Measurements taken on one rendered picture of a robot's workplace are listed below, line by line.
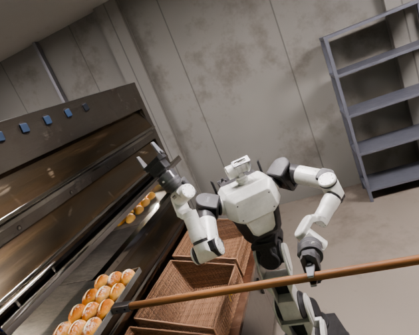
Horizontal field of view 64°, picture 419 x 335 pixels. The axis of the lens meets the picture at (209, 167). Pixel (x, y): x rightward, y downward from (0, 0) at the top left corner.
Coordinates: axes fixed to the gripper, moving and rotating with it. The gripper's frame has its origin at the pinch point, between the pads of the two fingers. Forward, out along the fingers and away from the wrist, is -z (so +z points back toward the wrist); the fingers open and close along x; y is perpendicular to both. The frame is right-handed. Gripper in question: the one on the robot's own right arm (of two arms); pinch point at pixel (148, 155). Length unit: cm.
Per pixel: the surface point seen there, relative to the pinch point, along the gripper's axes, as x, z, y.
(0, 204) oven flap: -51, -23, 33
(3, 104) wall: -284, -248, -224
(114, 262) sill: -75, 27, -15
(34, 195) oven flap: -51, -21, 17
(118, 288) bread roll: -48, 36, 16
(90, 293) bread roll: -62, 30, 18
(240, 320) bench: -48, 100, -35
